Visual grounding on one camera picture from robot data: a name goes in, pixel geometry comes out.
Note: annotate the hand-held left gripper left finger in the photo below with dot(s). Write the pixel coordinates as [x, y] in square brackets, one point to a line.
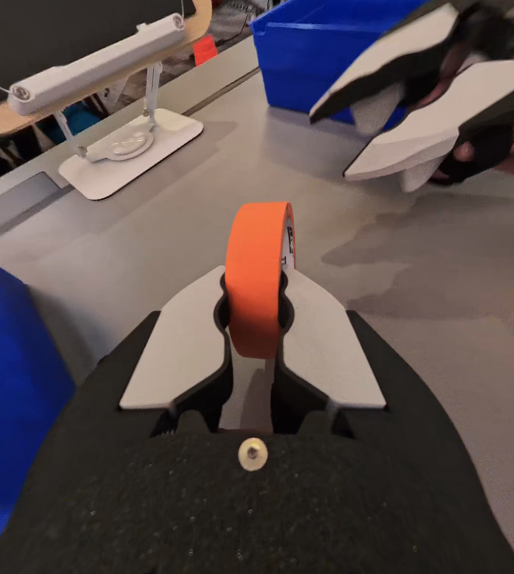
[181, 354]

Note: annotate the blue plastic bin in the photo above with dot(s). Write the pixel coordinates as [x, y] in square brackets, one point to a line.
[302, 58]
[10, 381]

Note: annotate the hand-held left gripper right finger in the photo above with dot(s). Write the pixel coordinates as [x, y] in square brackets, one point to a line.
[328, 354]

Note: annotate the orange traffic cone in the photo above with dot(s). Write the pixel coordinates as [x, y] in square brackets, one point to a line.
[205, 49]

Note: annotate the white folding stand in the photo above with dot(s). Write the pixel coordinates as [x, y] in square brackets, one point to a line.
[149, 148]

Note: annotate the orange tape roll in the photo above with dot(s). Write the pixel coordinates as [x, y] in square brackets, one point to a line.
[252, 269]

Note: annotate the teal storage crate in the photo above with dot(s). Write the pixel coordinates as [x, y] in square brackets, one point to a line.
[77, 119]

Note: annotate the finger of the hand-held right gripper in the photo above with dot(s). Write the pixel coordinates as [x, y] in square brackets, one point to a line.
[418, 139]
[400, 49]

